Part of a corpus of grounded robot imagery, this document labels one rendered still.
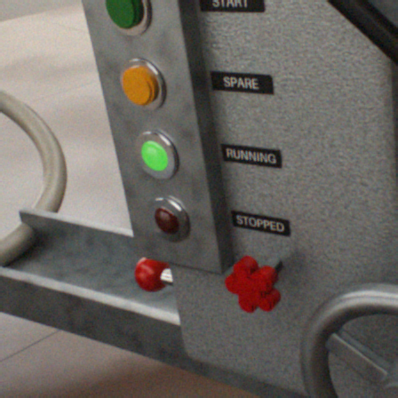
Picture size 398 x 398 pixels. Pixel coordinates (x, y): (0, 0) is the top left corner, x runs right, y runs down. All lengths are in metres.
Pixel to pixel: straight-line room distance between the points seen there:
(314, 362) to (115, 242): 0.44
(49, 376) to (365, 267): 2.26
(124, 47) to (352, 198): 0.18
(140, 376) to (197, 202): 2.09
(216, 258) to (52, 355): 2.27
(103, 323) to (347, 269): 0.33
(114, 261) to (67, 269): 0.05
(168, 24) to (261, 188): 0.12
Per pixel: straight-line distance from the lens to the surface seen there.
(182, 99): 0.54
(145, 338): 0.79
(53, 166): 1.11
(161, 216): 0.58
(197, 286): 0.63
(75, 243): 0.97
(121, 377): 2.66
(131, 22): 0.53
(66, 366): 2.77
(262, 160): 0.54
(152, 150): 0.56
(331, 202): 0.53
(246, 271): 0.54
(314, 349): 0.52
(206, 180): 0.55
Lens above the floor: 1.56
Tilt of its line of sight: 24 degrees down
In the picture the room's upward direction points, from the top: 8 degrees counter-clockwise
